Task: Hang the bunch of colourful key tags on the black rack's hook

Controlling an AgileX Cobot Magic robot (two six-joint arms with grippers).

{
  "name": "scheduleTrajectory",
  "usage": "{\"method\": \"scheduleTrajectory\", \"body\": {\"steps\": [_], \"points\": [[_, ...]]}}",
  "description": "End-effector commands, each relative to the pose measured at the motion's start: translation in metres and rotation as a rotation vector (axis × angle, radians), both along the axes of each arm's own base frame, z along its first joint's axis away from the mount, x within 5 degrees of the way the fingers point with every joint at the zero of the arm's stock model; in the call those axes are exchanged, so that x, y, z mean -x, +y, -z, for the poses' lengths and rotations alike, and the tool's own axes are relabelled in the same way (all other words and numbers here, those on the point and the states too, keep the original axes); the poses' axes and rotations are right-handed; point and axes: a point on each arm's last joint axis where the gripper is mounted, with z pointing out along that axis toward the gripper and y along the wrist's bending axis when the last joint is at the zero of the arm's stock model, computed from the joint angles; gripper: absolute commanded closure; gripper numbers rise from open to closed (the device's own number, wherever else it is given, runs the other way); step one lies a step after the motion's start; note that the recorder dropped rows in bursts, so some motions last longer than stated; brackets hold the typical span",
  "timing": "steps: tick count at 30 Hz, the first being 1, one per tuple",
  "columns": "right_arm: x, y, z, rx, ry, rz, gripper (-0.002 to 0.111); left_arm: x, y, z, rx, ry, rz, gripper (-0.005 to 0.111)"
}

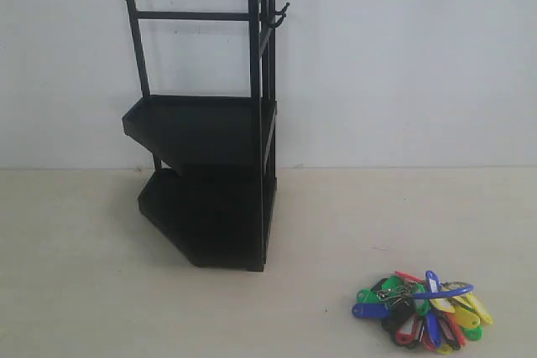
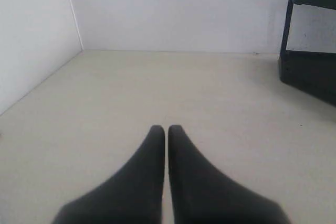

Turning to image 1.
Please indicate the colourful key tag bunch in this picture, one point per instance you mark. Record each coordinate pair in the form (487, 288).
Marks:
(439, 316)

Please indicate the black two-tier metal rack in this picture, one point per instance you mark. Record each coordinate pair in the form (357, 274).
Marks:
(214, 184)

